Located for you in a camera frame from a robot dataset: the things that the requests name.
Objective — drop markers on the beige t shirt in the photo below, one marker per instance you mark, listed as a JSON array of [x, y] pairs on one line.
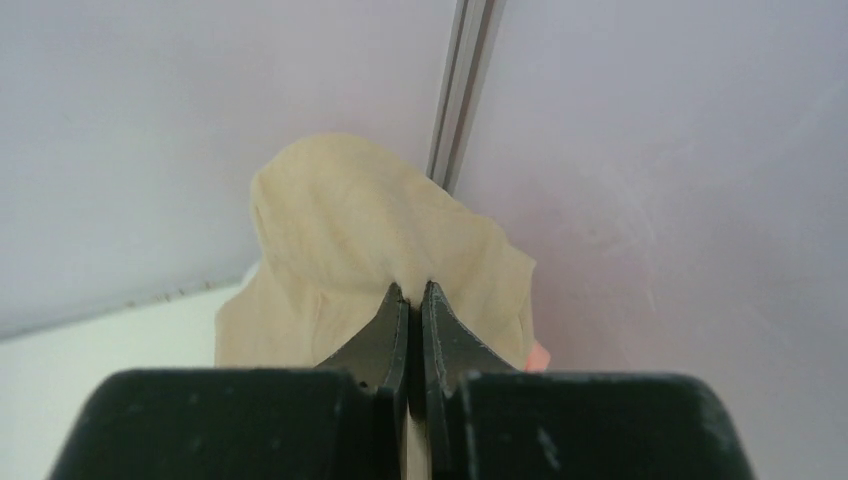
[[339, 219]]

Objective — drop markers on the right corner aluminium post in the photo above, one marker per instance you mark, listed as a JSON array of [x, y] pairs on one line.
[[473, 34]]

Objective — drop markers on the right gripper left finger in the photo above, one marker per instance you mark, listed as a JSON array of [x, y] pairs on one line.
[[376, 357]]

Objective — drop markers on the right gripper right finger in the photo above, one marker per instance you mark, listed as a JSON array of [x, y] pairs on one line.
[[449, 351]]

